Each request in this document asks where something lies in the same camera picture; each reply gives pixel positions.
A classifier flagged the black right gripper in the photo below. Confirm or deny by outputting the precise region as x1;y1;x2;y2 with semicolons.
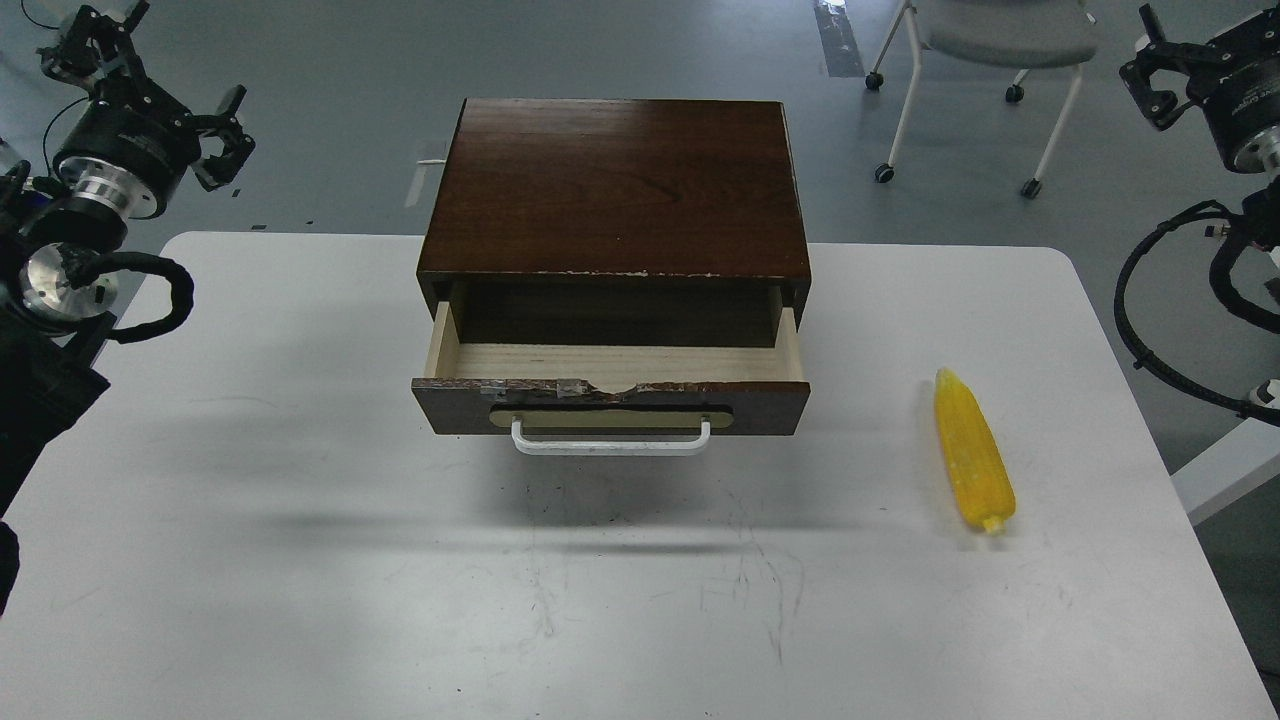
1119;3;1280;176

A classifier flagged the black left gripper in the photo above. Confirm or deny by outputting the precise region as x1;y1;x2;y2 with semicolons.
38;3;256;220

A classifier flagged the yellow corn cob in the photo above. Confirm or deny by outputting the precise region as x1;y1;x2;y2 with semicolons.
933;366;1018;536

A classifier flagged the wooden drawer with white handle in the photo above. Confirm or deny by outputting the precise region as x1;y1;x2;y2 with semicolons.
410;281;812;456

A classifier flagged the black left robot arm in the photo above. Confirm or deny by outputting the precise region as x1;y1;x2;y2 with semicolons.
1;1;256;509

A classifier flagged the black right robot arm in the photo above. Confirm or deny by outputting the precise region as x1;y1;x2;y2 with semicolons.
1117;4;1279;332

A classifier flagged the grey chair with white legs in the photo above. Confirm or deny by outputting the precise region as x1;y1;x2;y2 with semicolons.
865;0;1101;199

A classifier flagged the dark wooden cabinet box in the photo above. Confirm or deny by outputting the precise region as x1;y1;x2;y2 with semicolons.
416;97;812;313

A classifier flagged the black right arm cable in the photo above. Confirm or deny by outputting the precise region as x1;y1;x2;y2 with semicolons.
1114;200;1280;429

